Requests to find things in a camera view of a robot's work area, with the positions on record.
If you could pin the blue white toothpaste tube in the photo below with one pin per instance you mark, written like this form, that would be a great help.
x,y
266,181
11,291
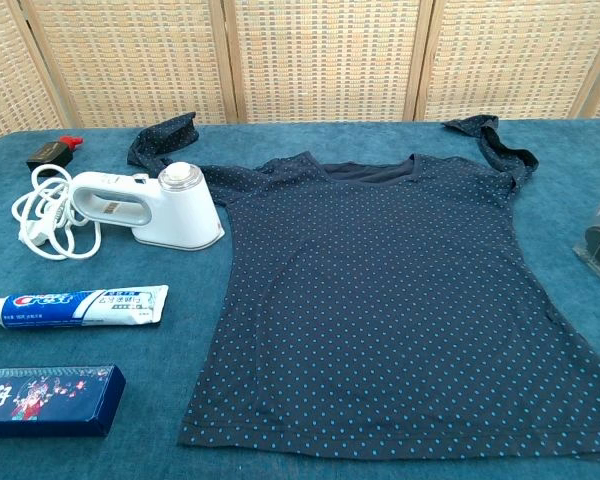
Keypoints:
x,y
80,307

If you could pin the woven rattan folding screen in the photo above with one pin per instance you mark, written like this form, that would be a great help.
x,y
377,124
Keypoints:
x,y
320,60

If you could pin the navy blue dotted shirt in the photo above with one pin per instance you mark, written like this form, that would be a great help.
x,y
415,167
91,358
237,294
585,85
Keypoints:
x,y
380,300

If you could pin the dark blue opera print box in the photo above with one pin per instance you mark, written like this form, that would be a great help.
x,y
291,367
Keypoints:
x,y
45,400

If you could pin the teal table cloth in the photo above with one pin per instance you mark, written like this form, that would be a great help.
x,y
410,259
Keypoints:
x,y
155,360

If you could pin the small black red device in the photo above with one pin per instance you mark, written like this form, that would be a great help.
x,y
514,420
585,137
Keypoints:
x,y
50,154

